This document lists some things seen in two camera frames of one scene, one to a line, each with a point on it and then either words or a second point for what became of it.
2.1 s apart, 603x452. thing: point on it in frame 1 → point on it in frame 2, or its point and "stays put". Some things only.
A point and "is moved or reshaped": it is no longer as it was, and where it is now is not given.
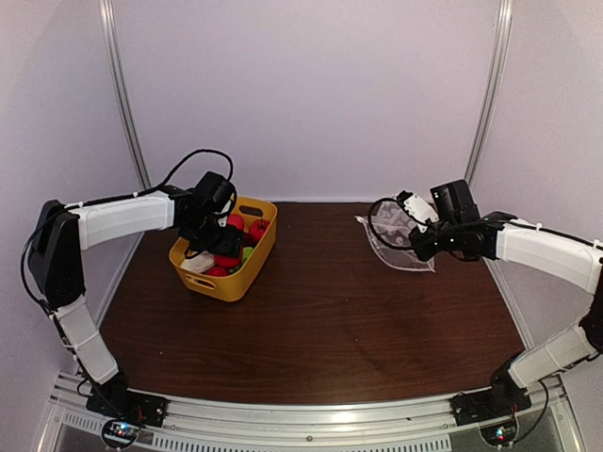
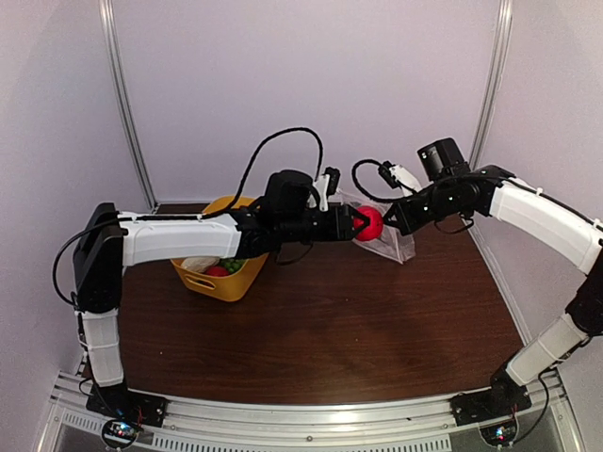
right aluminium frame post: (493, 96) stays put
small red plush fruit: (217, 271) stays put
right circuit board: (500, 434) stays put
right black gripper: (424, 250) → (406, 218)
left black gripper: (230, 245) → (341, 223)
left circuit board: (120, 434) stays put
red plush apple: (227, 261) → (373, 230)
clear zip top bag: (387, 231) is moved or reshaped
